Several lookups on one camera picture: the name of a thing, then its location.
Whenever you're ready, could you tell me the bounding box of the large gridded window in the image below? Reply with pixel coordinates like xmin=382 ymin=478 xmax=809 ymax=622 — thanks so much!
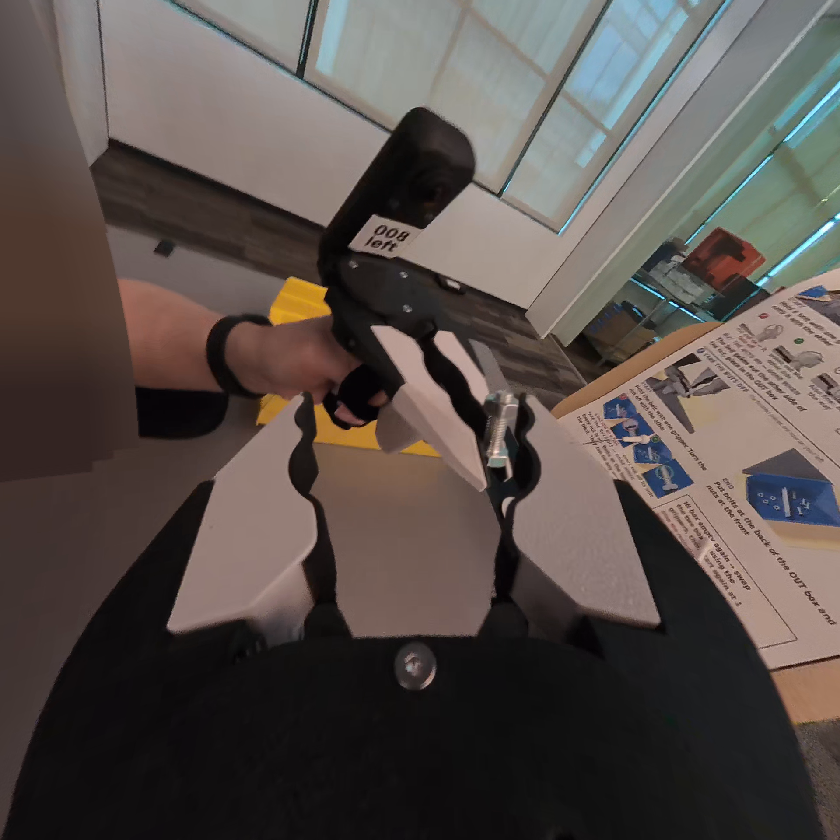
xmin=167 ymin=0 xmax=729 ymax=234

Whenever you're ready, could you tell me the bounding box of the person's left forearm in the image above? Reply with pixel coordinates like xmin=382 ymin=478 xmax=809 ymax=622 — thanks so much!
xmin=118 ymin=279 xmax=221 ymax=395

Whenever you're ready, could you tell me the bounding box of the metal wire shelf rack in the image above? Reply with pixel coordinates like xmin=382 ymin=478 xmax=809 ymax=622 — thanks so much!
xmin=584 ymin=243 xmax=785 ymax=365

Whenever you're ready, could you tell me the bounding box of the person's left hand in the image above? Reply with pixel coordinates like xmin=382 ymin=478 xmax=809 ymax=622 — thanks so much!
xmin=235 ymin=316 xmax=363 ymax=400

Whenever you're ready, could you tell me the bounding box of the yellow bin with black divider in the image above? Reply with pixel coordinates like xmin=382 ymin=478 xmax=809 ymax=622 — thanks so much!
xmin=256 ymin=277 xmax=441 ymax=458

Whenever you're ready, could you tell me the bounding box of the printed instruction sheet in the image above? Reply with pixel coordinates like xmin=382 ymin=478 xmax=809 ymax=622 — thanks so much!
xmin=566 ymin=285 xmax=840 ymax=670

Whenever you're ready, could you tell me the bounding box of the red-brown box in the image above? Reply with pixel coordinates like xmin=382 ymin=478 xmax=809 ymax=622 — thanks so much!
xmin=682 ymin=226 xmax=767 ymax=290

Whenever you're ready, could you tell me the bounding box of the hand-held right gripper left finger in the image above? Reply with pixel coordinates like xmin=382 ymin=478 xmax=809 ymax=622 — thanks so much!
xmin=166 ymin=392 xmax=355 ymax=648

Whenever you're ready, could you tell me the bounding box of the silver hex bolt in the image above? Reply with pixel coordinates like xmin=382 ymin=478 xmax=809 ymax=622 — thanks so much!
xmin=484 ymin=390 xmax=519 ymax=470

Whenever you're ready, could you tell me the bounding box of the instruction sheet on wooden board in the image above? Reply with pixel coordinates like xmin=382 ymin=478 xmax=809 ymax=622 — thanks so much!
xmin=551 ymin=320 xmax=840 ymax=723

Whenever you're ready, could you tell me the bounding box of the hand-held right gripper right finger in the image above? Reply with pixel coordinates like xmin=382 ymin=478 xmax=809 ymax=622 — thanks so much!
xmin=486 ymin=392 xmax=662 ymax=636

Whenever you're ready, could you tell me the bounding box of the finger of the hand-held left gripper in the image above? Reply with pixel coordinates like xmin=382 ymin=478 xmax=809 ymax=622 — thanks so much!
xmin=369 ymin=325 xmax=490 ymax=493
xmin=433 ymin=329 xmax=509 ymax=433

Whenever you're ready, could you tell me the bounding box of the black wrist band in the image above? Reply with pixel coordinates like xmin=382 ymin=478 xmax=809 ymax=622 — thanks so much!
xmin=205 ymin=314 xmax=273 ymax=400

